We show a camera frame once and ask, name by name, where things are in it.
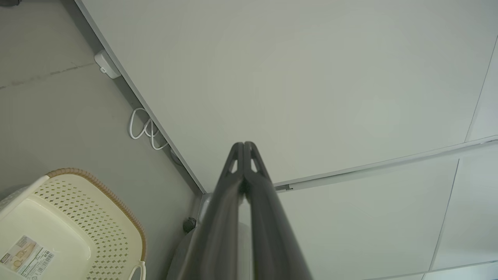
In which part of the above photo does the white coiled floor cable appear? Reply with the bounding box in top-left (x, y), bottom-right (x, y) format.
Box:
top-left (129, 108), bottom-right (168, 151)

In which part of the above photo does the grey partition leg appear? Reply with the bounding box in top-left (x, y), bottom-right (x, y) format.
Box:
top-left (196, 192), bottom-right (213, 226)

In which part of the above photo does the large white partition panel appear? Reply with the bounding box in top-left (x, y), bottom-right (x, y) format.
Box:
top-left (74, 0), bottom-right (498, 194)

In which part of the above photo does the cream plastic laundry basket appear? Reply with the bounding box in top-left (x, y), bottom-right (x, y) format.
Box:
top-left (0, 168), bottom-right (147, 280)

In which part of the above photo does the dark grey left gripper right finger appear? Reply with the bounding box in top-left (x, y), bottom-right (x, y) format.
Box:
top-left (244, 141), bottom-right (314, 280)

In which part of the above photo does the printed basket label sticker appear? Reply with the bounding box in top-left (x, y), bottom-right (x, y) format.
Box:
top-left (0, 234), bottom-right (55, 280)

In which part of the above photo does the white partition panel with seams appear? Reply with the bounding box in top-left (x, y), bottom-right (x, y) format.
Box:
top-left (238, 136), bottom-right (498, 280)

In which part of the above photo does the small white plastic box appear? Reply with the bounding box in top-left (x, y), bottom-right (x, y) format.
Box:
top-left (94, 50), bottom-right (122, 79)

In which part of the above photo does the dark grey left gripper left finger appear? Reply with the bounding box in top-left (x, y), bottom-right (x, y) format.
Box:
top-left (177, 142), bottom-right (245, 280)

